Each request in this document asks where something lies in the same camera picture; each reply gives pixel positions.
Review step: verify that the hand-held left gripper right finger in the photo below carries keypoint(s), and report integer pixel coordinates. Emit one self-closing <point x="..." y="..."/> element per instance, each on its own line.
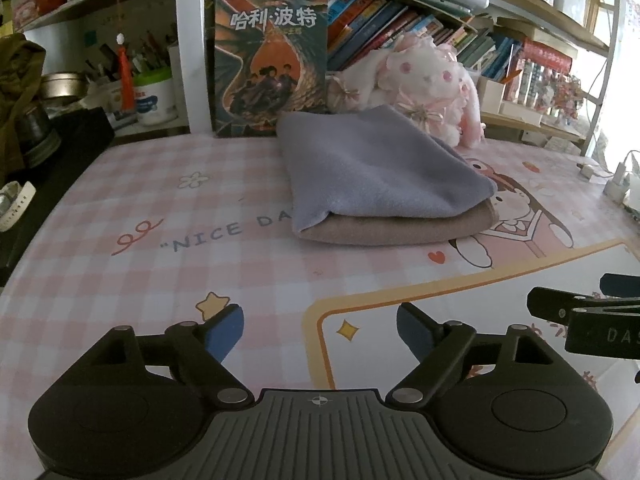
<point x="415" y="333"/>

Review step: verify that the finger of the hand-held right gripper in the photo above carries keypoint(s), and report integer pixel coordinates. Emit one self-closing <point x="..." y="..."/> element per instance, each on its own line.
<point x="550" y="302"/>
<point x="622" y="285"/>

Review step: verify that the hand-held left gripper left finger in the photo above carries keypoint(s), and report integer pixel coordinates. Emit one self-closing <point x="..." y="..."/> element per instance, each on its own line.
<point x="225" y="331"/>

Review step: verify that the white power adapter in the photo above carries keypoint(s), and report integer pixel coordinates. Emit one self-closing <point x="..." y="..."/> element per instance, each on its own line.
<point x="617" y="187"/>

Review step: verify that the white charger plug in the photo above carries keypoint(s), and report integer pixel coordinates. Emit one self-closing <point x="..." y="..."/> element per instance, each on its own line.
<point x="587" y="171"/>

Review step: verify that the pink checked cartoon desk mat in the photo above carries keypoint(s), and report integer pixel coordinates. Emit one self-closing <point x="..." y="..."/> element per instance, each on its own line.
<point x="150" y="200"/>

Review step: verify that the white-framed wooden shelf unit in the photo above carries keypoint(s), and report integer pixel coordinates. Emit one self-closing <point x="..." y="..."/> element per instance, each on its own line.
<point x="555" y="133"/>

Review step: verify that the white plastic jar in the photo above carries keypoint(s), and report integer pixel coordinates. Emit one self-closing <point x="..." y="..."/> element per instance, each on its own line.
<point x="155" y="100"/>

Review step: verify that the red box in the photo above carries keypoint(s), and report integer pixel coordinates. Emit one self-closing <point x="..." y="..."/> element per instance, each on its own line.
<point x="547" y="55"/>

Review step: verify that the white wristwatch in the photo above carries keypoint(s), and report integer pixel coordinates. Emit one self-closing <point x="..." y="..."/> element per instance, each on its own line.
<point x="17" y="205"/>

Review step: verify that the pink white plush bunny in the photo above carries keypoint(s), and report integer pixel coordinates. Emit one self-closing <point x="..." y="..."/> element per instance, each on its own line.
<point x="435" y="80"/>

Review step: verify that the dark glass jar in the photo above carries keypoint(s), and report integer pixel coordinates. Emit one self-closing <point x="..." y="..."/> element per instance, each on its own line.
<point x="40" y="135"/>

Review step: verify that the red tassel ornament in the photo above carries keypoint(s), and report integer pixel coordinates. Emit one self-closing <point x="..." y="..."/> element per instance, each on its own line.
<point x="126" y="75"/>

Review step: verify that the large dragon cover book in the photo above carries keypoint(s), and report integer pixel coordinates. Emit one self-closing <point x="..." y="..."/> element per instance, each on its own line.
<point x="270" y="60"/>

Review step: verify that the bunch of pens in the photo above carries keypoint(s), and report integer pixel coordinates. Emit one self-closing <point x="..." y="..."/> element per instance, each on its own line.
<point x="145" y="57"/>

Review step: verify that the metal bowl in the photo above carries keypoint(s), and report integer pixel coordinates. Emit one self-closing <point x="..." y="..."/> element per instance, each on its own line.
<point x="62" y="85"/>

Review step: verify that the row of colourful books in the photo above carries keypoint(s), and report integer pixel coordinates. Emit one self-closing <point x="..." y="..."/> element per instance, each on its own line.
<point x="370" y="25"/>

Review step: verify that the brown cloth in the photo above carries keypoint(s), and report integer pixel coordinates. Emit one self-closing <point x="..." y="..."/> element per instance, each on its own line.
<point x="15" y="75"/>

